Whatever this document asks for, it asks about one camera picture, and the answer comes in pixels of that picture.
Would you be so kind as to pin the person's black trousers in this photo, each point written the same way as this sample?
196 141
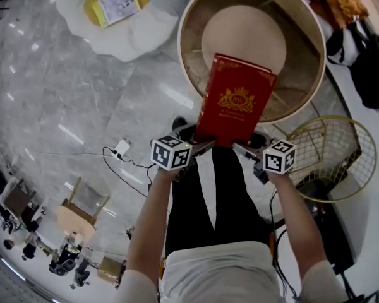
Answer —
230 207

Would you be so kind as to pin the person's white shirt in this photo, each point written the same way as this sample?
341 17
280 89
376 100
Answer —
221 276

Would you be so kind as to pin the person's left black shoe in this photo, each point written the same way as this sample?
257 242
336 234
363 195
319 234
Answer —
186 133

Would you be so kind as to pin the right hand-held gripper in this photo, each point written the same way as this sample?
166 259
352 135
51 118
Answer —
279 158

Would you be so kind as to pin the round light wooden stool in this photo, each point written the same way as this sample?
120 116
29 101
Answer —
75 219

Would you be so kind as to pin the person's left forearm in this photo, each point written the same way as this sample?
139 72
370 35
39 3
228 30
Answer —
151 223

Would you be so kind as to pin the black and white backpack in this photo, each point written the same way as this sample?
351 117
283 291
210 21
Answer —
372 71

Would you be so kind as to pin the white flower-shaped chair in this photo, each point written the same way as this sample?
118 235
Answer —
151 24

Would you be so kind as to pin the yellow-edged printed booklet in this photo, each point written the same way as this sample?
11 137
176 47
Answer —
118 3

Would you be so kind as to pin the person's black shoe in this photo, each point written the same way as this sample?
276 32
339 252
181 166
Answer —
186 133
257 139

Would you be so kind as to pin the person's right forearm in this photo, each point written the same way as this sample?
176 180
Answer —
298 226

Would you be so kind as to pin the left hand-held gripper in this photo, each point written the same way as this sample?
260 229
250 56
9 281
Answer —
170 153

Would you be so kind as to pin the white power strip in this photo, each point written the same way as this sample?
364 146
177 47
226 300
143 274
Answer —
122 147

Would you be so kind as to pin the red hardcover book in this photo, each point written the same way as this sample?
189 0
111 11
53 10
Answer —
237 103

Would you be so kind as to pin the person's right black shoe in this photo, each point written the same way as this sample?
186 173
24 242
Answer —
257 139

